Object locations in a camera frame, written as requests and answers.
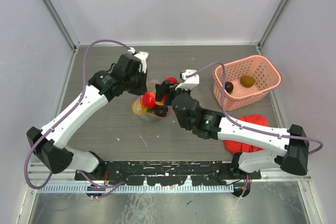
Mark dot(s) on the yellow pear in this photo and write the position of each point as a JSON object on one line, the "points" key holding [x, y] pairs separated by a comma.
{"points": [[137, 108]]}

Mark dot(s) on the right aluminium frame post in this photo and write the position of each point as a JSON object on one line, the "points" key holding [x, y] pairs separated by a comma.
{"points": [[273, 21]]}

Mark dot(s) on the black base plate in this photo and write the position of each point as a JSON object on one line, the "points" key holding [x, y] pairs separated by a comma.
{"points": [[136, 173]]}

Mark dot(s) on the red apple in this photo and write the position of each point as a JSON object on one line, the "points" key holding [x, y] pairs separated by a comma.
{"points": [[148, 100]]}

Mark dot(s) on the aluminium frame post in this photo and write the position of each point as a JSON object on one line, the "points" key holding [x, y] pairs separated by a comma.
{"points": [[58, 15], [273, 21]]}

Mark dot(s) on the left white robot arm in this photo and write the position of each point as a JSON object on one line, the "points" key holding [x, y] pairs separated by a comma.
{"points": [[51, 140]]}

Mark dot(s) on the white slotted cable duct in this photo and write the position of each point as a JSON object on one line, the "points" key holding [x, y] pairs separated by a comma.
{"points": [[126, 189]]}

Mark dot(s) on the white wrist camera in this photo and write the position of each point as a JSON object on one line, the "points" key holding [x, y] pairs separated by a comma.
{"points": [[142, 56], [190, 79]]}

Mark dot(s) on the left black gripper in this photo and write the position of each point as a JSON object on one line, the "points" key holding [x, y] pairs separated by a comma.
{"points": [[142, 88]]}

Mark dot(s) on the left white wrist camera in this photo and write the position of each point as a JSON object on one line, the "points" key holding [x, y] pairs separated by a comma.
{"points": [[142, 56]]}

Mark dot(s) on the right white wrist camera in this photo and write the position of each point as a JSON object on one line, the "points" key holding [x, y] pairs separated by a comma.
{"points": [[190, 79]]}

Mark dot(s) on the left aluminium frame post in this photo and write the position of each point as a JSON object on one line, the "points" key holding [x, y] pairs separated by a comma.
{"points": [[58, 15]]}

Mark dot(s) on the orange brown fruit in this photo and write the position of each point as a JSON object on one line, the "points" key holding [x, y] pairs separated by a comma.
{"points": [[247, 81]]}

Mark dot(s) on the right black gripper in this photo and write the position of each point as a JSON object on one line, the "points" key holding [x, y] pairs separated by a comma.
{"points": [[161, 89]]}

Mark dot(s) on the pink plastic basket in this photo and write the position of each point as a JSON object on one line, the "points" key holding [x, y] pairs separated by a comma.
{"points": [[264, 73]]}

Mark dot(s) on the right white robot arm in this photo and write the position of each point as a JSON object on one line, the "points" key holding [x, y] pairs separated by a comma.
{"points": [[286, 149]]}

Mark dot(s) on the red oval fruit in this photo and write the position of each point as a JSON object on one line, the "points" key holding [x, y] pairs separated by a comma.
{"points": [[170, 80]]}

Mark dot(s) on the clear zip top bag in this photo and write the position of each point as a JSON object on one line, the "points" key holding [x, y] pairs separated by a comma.
{"points": [[146, 108]]}

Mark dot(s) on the dark maroon fruit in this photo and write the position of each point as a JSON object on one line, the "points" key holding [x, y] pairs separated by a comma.
{"points": [[161, 111], [229, 87]]}

